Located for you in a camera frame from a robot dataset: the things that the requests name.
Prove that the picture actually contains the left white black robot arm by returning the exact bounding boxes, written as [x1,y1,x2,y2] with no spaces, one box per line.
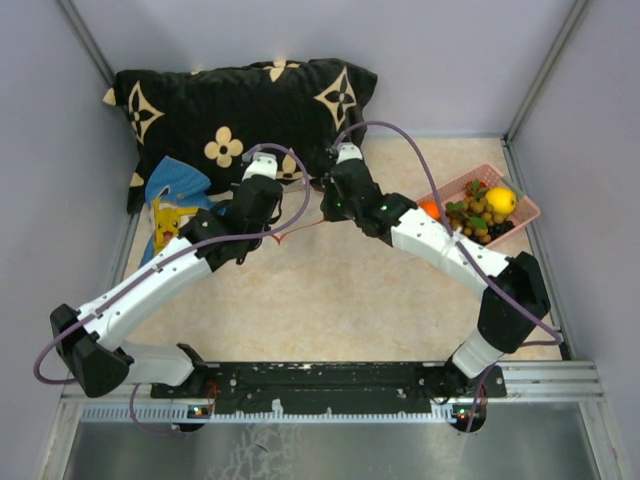
[50,175,283,398]

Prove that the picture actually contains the black floral plush pillow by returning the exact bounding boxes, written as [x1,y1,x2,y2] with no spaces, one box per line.
[103,58,378,213]

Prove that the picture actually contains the clear orange zip top bag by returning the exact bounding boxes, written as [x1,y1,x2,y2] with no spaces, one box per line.
[270,218,325,245]

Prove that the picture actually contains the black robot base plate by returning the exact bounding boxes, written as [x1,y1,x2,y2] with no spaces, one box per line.
[151,362,507,415]

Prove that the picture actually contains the blue Pikachu cloth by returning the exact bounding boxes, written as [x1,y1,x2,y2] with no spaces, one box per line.
[139,156,216,267]

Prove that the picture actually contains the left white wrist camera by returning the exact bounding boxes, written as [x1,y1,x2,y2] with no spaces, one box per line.
[242,152,278,181]

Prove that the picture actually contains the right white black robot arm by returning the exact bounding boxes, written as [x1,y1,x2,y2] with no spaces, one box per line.
[322,159,550,397]

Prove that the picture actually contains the orange persimmon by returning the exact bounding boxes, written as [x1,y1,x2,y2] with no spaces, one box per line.
[419,201,441,221]

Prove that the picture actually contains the aluminium frame rail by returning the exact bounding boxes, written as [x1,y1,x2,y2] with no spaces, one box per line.
[61,360,603,432]

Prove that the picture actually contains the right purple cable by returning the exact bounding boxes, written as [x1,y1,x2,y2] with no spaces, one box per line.
[327,120,564,434]

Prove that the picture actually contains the pink plastic basket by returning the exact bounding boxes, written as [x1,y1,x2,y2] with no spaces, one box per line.
[417,164,540,246]

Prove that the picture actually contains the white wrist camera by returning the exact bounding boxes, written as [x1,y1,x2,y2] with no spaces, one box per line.
[332,142,364,165]
[242,152,278,181]

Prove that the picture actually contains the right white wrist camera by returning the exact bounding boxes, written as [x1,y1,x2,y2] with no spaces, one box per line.
[332,142,364,165]

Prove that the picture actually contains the red strawberries with leaves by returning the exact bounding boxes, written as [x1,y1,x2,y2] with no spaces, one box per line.
[465,179,489,200]

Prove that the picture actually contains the brown longan bunch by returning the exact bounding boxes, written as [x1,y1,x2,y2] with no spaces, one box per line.
[445,197,509,245]

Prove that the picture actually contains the dark blue grapes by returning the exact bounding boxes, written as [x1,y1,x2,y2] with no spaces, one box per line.
[486,220,515,242]

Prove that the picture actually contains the yellow lemon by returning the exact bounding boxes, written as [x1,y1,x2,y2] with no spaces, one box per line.
[485,187,517,216]

